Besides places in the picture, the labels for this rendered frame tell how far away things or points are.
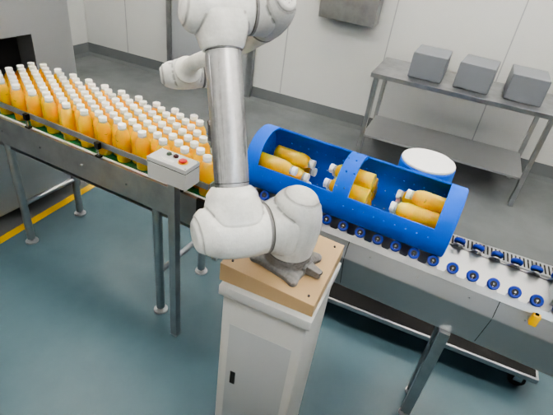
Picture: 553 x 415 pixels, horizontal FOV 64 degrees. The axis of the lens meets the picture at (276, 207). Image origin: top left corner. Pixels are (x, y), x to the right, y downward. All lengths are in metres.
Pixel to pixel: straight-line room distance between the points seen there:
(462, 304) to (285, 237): 0.86
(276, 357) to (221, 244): 0.52
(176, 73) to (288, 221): 0.78
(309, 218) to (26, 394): 1.72
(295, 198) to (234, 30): 0.48
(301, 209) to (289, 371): 0.60
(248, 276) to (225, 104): 0.53
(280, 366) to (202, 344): 1.03
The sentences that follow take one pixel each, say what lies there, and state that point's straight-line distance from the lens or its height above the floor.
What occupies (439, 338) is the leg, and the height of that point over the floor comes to 0.59.
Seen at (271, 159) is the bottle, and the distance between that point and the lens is 1.89.
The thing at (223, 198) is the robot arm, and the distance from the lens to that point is 1.20.
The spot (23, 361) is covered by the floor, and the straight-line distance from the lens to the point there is 2.65.
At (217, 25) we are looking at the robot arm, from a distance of 1.24.
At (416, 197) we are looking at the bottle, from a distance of 1.78.
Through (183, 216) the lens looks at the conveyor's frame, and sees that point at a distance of 2.12.
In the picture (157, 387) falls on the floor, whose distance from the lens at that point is 2.42.
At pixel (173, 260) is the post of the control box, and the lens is 2.20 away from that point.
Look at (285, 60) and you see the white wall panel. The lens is 5.50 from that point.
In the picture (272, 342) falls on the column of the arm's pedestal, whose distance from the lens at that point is 1.52.
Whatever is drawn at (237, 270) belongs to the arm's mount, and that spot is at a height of 1.07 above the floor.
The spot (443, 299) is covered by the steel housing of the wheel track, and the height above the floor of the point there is 0.83.
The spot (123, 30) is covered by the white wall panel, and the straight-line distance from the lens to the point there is 6.73.
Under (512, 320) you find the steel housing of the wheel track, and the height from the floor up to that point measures 0.86.
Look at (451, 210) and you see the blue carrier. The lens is 1.70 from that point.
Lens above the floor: 2.00
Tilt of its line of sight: 34 degrees down
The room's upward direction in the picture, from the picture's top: 8 degrees clockwise
